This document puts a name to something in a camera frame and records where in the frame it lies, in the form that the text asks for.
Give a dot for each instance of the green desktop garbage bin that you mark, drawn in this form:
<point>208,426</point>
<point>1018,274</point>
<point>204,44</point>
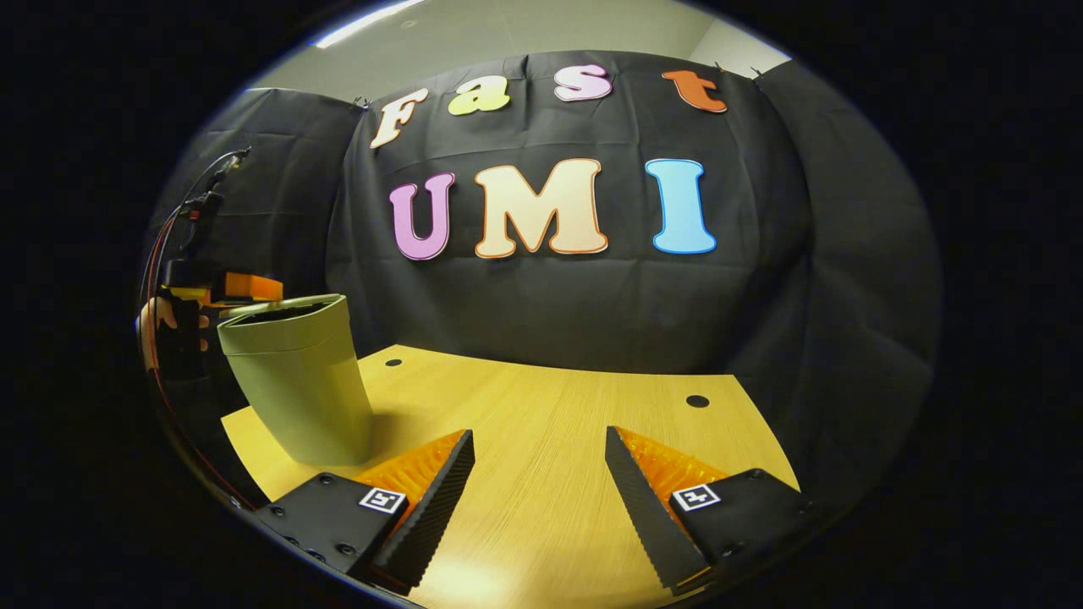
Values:
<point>305,381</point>

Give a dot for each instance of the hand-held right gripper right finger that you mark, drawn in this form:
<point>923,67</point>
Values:
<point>643,507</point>

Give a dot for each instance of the black backdrop cloth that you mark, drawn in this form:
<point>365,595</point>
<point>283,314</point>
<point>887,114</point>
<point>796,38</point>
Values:
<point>592,313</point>

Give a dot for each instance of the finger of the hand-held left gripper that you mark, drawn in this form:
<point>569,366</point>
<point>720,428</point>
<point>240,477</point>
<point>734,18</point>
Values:
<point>252,288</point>

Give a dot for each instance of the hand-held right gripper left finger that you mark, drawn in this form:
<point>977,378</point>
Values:
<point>431,507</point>

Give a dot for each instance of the wooden desktop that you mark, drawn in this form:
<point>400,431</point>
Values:
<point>550,423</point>

